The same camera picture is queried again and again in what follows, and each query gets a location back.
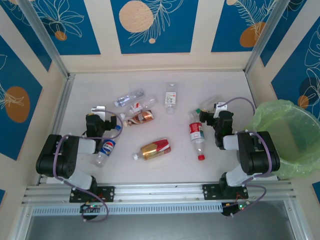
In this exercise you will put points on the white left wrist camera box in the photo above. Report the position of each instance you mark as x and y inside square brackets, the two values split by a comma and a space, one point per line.
[98, 109]

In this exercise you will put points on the aluminium frame post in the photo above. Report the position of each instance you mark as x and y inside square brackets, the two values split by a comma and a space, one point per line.
[265, 37]
[45, 40]

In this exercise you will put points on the small circuit board with LED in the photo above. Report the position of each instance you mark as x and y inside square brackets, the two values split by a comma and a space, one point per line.
[235, 208]
[90, 207]

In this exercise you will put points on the long aluminium base rail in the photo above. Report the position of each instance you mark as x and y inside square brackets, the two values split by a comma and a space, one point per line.
[162, 191]

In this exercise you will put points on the clear bluish water bottle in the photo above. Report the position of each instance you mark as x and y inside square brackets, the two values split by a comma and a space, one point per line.
[130, 97]

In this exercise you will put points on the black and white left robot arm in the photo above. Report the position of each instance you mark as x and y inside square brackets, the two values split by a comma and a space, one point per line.
[53, 160]

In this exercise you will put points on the gold and red label bottle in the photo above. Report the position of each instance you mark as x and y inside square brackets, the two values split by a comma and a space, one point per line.
[155, 148]

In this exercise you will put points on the clear bottle red-white label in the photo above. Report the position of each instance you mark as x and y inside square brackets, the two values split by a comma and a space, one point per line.
[140, 107]

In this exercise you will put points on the red label red cap bottle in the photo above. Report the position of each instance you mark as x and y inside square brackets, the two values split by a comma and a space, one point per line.
[197, 133]

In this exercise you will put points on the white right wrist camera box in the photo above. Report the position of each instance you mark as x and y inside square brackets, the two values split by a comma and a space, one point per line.
[222, 106]

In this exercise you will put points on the blue label cola bottle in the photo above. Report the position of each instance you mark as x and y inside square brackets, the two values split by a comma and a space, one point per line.
[108, 146]

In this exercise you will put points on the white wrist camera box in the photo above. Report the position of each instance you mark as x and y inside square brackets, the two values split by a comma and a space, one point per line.
[98, 109]
[222, 106]

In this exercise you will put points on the clear bottle green label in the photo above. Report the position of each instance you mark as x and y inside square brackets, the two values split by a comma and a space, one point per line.
[210, 101]

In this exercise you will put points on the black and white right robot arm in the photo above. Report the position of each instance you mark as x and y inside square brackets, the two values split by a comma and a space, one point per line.
[260, 155]

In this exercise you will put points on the square clear bottle white label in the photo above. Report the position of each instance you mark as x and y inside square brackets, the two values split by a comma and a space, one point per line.
[171, 97]

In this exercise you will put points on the brown label plastic bottle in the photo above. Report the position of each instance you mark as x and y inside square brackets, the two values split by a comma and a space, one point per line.
[140, 118]

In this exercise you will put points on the aluminium table side rail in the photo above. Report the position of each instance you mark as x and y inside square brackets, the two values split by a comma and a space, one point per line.
[61, 112]
[250, 90]

